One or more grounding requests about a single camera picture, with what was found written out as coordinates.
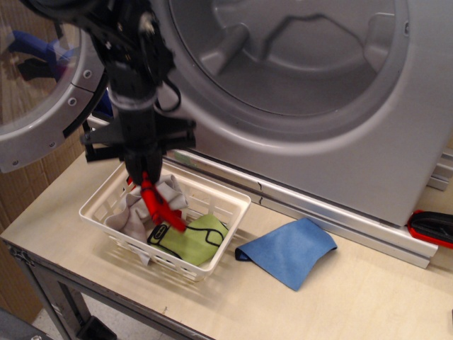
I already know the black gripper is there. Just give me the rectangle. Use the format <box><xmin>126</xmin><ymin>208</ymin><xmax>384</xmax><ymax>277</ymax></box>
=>
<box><xmin>80</xmin><ymin>106</ymin><xmax>196</xmax><ymax>184</ymax></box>

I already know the red cloth with black outline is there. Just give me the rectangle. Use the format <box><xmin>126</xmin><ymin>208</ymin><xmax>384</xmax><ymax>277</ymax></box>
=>
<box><xmin>139</xmin><ymin>176</ymin><xmax>186</xmax><ymax>232</ymax></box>

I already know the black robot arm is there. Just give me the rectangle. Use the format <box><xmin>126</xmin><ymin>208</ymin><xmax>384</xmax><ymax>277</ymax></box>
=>
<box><xmin>24</xmin><ymin>1</ymin><xmax>195</xmax><ymax>185</ymax></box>

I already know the grey round machine door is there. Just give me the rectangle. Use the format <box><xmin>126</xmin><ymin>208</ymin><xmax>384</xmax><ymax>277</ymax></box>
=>
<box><xmin>1</xmin><ymin>1</ymin><xmax>113</xmax><ymax>173</ymax></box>

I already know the grey toy washing machine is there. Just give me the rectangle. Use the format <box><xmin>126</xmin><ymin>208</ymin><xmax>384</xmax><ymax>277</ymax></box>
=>
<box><xmin>151</xmin><ymin>1</ymin><xmax>452</xmax><ymax>225</ymax></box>

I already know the grey cloth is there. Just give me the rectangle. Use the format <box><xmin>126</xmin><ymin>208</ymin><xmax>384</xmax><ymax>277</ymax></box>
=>
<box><xmin>105</xmin><ymin>175</ymin><xmax>188</xmax><ymax>244</ymax></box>

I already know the white plastic basket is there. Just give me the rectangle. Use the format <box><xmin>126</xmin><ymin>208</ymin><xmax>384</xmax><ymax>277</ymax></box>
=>
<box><xmin>79</xmin><ymin>164</ymin><xmax>251</xmax><ymax>281</ymax></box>

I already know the green cloth with black outline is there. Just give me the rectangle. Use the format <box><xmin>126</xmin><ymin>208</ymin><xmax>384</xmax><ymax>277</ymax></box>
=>
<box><xmin>147</xmin><ymin>214</ymin><xmax>229</xmax><ymax>266</ymax></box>

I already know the blue object behind door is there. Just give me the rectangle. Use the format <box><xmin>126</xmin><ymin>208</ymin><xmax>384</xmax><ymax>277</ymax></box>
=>
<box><xmin>7</xmin><ymin>30</ymin><xmax>80</xmax><ymax>82</ymax></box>

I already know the black floor object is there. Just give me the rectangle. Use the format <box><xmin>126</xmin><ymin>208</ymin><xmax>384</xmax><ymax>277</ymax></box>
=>
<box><xmin>76</xmin><ymin>316</ymin><xmax>117</xmax><ymax>340</ymax></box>

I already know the blue cloth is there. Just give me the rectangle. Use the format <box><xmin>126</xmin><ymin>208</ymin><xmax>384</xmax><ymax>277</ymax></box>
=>
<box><xmin>235</xmin><ymin>218</ymin><xmax>337</xmax><ymax>291</ymax></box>

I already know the red and black tool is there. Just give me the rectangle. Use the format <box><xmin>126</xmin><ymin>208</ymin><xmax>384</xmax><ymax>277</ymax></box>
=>
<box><xmin>407</xmin><ymin>210</ymin><xmax>452</xmax><ymax>249</ymax></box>

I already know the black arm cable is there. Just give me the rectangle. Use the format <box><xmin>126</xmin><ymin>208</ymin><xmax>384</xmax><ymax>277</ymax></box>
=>
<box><xmin>154</xmin><ymin>77</ymin><xmax>182</xmax><ymax>114</ymax></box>

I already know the metal table frame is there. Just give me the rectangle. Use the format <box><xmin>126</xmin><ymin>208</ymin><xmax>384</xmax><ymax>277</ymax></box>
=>
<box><xmin>1</xmin><ymin>237</ymin><xmax>209</xmax><ymax>339</ymax></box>

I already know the aluminium rail base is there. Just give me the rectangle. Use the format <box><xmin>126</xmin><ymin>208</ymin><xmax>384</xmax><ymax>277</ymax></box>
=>
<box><xmin>86</xmin><ymin>115</ymin><xmax>453</xmax><ymax>269</ymax></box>

